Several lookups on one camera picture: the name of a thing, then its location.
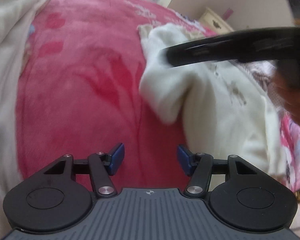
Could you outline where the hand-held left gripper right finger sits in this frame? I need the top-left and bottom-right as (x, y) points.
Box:
(177, 144), (262, 198)

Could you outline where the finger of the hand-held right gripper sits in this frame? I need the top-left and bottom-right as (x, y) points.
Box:
(162, 29), (243, 67)

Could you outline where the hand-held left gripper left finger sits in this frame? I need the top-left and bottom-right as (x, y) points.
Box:
(43, 142), (126, 198)

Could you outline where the white fluffy garment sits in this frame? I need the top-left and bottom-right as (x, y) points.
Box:
(139, 22), (292, 179)

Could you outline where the person's right hand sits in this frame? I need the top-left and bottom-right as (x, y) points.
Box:
(272, 71), (300, 123)

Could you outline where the cream nightstand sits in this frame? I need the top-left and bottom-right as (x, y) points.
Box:
(199, 7), (234, 33)

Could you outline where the pink floral blanket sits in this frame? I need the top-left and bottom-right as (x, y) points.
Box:
(15, 0), (217, 199)

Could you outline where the cream fleece cloth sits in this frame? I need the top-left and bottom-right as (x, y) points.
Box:
(0, 0), (52, 232)

